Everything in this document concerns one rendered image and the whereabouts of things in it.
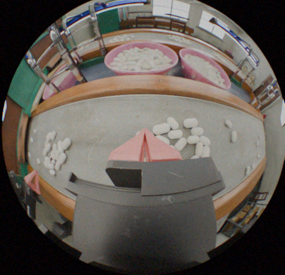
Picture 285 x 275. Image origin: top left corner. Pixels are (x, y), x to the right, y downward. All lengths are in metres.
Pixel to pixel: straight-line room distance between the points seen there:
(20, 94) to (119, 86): 0.72
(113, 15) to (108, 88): 2.67
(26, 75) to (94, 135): 0.77
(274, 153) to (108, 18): 6.37
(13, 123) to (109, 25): 2.69
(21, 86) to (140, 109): 0.81
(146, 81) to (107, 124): 0.14
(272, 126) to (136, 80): 4.58
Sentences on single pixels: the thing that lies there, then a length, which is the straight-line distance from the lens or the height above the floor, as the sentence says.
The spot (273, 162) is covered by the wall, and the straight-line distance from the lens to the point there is 4.60.
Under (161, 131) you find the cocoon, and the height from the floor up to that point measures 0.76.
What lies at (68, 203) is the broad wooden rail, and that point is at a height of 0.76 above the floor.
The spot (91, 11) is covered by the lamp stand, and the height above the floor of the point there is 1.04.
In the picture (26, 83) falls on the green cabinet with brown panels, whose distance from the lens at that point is 0.83.
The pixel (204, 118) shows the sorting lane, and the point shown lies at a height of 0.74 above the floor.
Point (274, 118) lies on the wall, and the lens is 4.60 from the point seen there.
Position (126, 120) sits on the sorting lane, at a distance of 0.21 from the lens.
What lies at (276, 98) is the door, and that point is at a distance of 4.70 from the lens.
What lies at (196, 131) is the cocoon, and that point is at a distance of 0.22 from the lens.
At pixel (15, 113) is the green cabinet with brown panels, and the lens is 0.77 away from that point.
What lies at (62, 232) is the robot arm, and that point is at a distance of 0.56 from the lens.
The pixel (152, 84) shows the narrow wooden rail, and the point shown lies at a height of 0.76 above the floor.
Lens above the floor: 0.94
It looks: 77 degrees down
